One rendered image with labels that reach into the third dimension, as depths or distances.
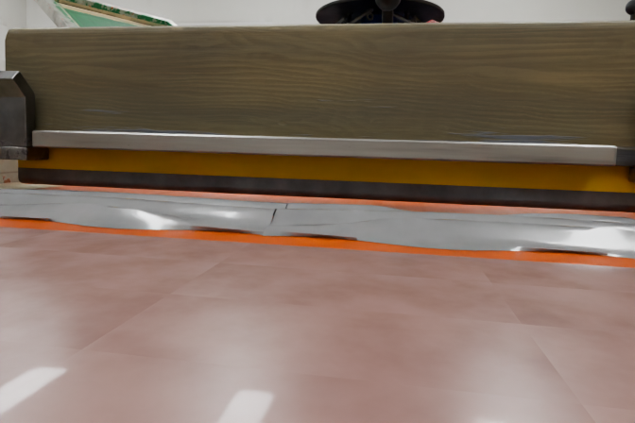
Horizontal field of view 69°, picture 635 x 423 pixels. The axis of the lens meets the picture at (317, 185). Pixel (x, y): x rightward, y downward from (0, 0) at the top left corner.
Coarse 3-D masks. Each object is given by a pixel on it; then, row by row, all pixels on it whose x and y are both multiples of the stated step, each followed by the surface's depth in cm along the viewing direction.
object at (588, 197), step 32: (224, 192) 29; (256, 192) 28; (288, 192) 28; (320, 192) 27; (352, 192) 27; (384, 192) 27; (416, 192) 27; (448, 192) 26; (480, 192) 26; (512, 192) 26; (544, 192) 25; (576, 192) 25; (608, 192) 25
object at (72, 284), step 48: (144, 192) 33; (192, 192) 34; (0, 240) 16; (48, 240) 16; (96, 240) 16; (144, 240) 16; (192, 240) 16; (240, 240) 17; (0, 288) 10; (48, 288) 11; (96, 288) 11; (144, 288) 11; (0, 336) 8; (48, 336) 8; (96, 336) 8; (0, 384) 6
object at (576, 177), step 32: (64, 160) 30; (96, 160) 30; (128, 160) 29; (160, 160) 29; (192, 160) 29; (224, 160) 28; (256, 160) 28; (288, 160) 28; (320, 160) 27; (352, 160) 27; (384, 160) 27
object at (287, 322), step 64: (256, 256) 14; (320, 256) 15; (384, 256) 15; (448, 256) 15; (512, 256) 16; (576, 256) 16; (128, 320) 9; (192, 320) 9; (256, 320) 9; (320, 320) 9; (384, 320) 9; (448, 320) 9; (512, 320) 9; (576, 320) 10; (64, 384) 6; (128, 384) 6; (192, 384) 6; (256, 384) 7; (320, 384) 7; (384, 384) 7; (448, 384) 7; (512, 384) 7; (576, 384) 7
